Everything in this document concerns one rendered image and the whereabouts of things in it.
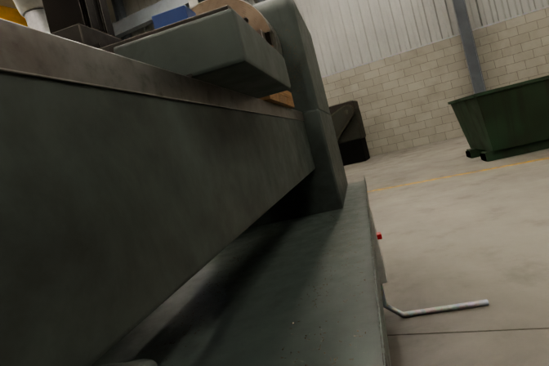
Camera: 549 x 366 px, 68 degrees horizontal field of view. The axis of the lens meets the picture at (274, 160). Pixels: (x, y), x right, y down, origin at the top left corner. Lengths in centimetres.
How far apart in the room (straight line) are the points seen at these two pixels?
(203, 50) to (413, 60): 1077
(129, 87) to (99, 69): 3
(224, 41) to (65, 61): 21
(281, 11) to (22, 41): 116
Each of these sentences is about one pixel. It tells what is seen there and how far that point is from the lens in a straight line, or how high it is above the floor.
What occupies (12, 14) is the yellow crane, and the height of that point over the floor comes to 636.
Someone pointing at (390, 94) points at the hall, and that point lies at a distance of 1116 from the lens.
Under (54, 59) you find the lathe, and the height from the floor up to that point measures 85.
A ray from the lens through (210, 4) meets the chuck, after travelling 127.
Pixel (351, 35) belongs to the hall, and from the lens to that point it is 1154.
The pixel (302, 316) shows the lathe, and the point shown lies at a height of 54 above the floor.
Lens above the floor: 77
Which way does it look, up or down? 1 degrees down
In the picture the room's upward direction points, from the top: 14 degrees counter-clockwise
